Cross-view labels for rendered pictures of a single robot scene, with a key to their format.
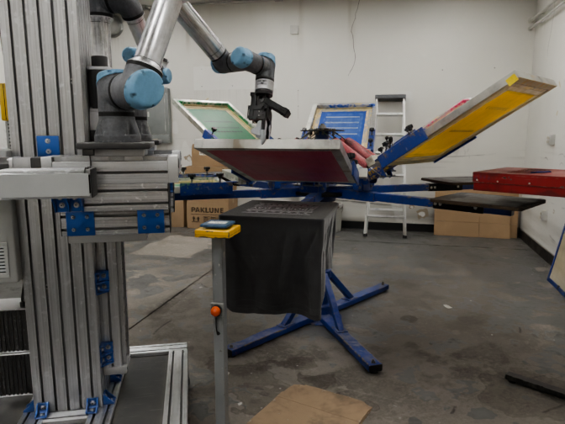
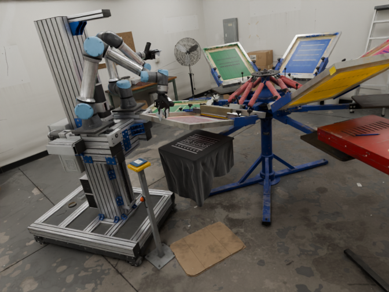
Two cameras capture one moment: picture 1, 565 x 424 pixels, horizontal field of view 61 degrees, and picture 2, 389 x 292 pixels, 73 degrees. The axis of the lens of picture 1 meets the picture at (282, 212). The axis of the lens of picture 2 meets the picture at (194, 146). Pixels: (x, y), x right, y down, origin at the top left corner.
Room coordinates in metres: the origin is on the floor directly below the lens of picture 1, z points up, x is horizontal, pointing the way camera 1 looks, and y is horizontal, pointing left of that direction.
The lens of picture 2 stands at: (0.48, -1.15, 1.84)
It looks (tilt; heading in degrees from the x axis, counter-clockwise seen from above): 24 degrees down; 34
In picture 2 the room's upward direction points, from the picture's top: 8 degrees counter-clockwise
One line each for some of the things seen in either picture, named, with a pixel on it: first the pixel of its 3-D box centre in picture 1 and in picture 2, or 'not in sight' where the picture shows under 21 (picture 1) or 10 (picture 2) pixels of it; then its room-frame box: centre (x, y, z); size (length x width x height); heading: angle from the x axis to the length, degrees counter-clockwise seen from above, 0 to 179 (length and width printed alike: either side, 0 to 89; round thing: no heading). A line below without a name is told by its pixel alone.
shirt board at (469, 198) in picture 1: (410, 198); (304, 127); (2.80, -0.75, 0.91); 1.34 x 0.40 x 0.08; 46
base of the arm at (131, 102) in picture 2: (134, 128); (127, 101); (2.14, 0.65, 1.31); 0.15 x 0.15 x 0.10
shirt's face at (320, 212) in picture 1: (282, 209); (195, 142); (2.18, 0.00, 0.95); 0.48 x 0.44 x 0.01; 166
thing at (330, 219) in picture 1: (327, 256); (217, 170); (2.14, -0.21, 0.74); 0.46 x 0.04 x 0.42; 166
